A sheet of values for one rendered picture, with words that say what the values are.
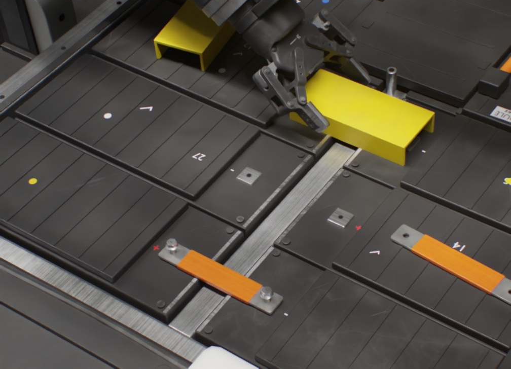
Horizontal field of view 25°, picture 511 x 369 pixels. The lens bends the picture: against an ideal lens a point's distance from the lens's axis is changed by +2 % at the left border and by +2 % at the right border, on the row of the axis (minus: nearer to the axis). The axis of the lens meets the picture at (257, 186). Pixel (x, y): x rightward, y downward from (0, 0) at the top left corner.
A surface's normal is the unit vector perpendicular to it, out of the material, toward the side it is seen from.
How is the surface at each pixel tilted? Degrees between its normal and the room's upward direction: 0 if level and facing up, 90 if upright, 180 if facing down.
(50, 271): 0
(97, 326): 0
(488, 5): 0
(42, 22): 90
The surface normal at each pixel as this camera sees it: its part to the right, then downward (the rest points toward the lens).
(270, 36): -0.24, 0.36
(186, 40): -0.07, -0.70
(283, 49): 0.48, -0.29
